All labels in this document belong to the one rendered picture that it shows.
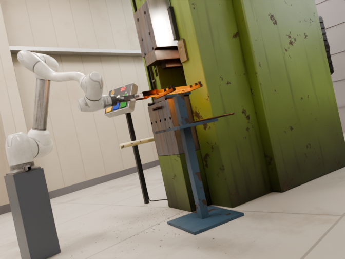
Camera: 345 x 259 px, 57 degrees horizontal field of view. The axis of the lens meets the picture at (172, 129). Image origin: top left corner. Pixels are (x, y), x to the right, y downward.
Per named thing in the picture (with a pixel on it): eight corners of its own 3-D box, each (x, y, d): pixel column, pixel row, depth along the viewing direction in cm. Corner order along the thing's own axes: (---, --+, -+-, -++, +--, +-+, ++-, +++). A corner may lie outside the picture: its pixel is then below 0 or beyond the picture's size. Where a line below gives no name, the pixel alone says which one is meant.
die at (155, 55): (156, 59, 265) (154, 49, 265) (146, 66, 282) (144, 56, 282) (196, 56, 286) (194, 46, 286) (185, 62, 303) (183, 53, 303)
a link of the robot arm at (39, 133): (18, 157, 232) (38, 153, 253) (37, 161, 228) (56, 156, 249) (27, 51, 225) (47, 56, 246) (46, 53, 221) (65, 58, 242)
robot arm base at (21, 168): (16, 174, 203) (14, 165, 203) (5, 175, 219) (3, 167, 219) (43, 167, 216) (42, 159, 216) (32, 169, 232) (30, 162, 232)
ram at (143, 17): (161, 43, 253) (151, -6, 253) (141, 57, 287) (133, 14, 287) (203, 41, 274) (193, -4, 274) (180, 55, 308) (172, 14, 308)
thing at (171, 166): (191, 212, 249) (179, 154, 249) (168, 207, 282) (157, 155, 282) (243, 192, 277) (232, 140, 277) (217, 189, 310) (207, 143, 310)
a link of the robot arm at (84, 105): (103, 113, 210) (105, 99, 201) (80, 117, 203) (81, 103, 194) (98, 102, 216) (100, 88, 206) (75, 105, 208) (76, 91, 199)
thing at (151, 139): (121, 149, 286) (120, 143, 286) (119, 149, 290) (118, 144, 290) (163, 139, 308) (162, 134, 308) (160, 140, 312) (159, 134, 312)
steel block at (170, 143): (179, 154, 249) (167, 98, 249) (157, 155, 282) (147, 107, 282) (232, 140, 277) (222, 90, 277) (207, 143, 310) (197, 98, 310)
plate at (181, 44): (186, 59, 248) (182, 38, 248) (180, 62, 256) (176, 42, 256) (189, 59, 249) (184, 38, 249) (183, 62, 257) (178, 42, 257)
